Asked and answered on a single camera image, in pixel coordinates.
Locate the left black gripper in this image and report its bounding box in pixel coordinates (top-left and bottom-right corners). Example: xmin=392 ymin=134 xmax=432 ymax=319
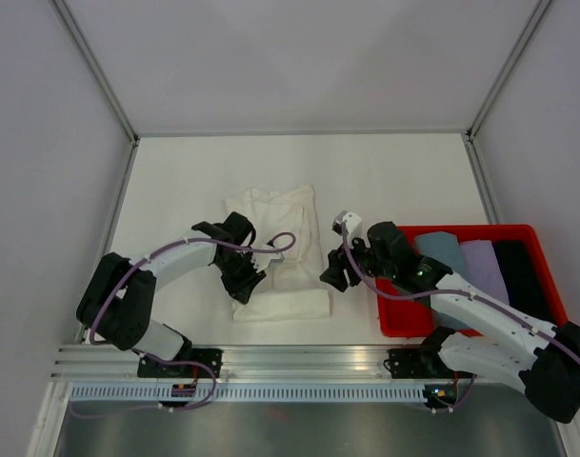
xmin=214 ymin=252 xmax=266 ymax=306

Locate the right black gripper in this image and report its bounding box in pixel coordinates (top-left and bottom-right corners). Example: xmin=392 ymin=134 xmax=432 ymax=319
xmin=319 ymin=229 xmax=395 ymax=293

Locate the white t shirt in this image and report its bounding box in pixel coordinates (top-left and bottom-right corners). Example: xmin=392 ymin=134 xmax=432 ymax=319
xmin=225 ymin=185 xmax=330 ymax=323

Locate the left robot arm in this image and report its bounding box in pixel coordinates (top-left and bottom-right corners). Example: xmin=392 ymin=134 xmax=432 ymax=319
xmin=76 ymin=212 xmax=266 ymax=377

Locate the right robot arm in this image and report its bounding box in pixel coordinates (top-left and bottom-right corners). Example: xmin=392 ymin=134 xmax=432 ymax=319
xmin=320 ymin=211 xmax=580 ymax=424

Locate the red plastic bin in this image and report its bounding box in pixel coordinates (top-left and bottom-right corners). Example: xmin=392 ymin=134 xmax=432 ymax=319
xmin=377 ymin=225 xmax=569 ymax=338

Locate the grey-blue rolled t shirt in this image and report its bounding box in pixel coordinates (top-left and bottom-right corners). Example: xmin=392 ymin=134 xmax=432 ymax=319
xmin=414 ymin=231 xmax=469 ymax=330

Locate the lilac rolled t shirt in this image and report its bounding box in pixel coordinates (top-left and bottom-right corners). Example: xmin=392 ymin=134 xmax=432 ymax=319
xmin=460 ymin=240 xmax=510 ymax=305

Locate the black rolled t shirt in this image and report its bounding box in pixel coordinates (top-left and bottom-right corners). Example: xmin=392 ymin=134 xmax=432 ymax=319
xmin=492 ymin=240 xmax=556 ymax=323

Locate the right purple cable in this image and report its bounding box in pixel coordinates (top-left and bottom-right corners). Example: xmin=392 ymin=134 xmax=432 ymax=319
xmin=339 ymin=223 xmax=580 ymax=414

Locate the purple cable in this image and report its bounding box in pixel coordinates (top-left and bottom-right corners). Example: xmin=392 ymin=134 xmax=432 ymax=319
xmin=70 ymin=231 xmax=298 ymax=420
xmin=339 ymin=223 xmax=580 ymax=414

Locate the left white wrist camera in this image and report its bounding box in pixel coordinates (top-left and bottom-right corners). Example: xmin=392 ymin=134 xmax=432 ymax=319
xmin=251 ymin=246 xmax=285 ymax=271

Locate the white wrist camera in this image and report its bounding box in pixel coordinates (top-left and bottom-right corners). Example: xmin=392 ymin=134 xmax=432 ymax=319
xmin=251 ymin=246 xmax=285 ymax=271
xmin=331 ymin=210 xmax=363 ymax=238

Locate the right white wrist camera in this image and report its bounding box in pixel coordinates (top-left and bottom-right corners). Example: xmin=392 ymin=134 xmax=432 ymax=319
xmin=331 ymin=210 xmax=363 ymax=238

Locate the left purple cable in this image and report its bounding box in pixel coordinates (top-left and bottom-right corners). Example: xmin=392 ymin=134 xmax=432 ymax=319
xmin=70 ymin=231 xmax=298 ymax=420

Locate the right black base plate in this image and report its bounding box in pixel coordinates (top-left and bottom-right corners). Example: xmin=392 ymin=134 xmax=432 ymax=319
xmin=383 ymin=347 xmax=471 ymax=380

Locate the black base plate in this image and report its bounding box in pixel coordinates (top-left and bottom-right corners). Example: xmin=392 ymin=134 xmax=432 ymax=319
xmin=383 ymin=347 xmax=471 ymax=380
xmin=137 ymin=348 xmax=223 ymax=379

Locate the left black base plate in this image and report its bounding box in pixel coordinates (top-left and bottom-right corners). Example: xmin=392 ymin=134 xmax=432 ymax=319
xmin=137 ymin=348 xmax=223 ymax=379

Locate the aluminium mounting rail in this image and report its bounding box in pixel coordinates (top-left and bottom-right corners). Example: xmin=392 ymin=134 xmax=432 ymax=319
xmin=50 ymin=345 xmax=418 ymax=382

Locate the white slotted cable duct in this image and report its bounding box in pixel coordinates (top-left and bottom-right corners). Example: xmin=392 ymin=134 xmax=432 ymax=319
xmin=70 ymin=383 xmax=425 ymax=403

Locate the right aluminium frame post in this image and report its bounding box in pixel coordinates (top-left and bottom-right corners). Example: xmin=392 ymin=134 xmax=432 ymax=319
xmin=466 ymin=0 xmax=555 ymax=142

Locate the aluminium frame post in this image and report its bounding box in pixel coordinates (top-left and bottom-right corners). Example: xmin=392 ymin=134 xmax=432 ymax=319
xmin=50 ymin=0 xmax=139 ymax=146
xmin=466 ymin=0 xmax=555 ymax=142

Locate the left aluminium frame post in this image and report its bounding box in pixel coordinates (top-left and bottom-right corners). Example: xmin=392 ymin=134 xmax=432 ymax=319
xmin=50 ymin=0 xmax=139 ymax=146

